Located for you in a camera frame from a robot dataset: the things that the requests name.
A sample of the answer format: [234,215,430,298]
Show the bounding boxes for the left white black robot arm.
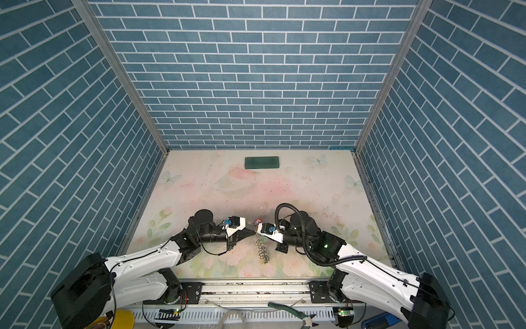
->
[51,209,255,328]

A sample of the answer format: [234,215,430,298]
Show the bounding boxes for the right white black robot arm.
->
[257,203,456,328]

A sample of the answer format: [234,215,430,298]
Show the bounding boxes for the dark green sponge block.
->
[244,156,280,170]

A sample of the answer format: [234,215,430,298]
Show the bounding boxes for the clear plastic tube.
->
[216,309,247,329]

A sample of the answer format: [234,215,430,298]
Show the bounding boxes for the blue black device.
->
[361,312,401,329]

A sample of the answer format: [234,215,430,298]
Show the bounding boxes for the yellow tape roll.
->
[88,309,135,329]

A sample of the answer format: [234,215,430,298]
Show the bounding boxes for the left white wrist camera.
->
[223,216,246,238]

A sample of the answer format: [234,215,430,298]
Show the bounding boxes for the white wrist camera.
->
[257,223,284,243]
[223,216,246,238]

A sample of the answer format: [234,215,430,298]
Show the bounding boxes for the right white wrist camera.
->
[257,223,284,243]

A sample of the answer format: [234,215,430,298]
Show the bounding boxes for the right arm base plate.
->
[308,279,362,304]

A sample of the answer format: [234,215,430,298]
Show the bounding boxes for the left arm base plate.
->
[143,282,203,307]

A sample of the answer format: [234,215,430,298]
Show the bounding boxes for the aluminium rail frame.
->
[101,280,368,328]

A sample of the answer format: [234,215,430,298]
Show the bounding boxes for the green handled pliers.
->
[267,302,318,329]

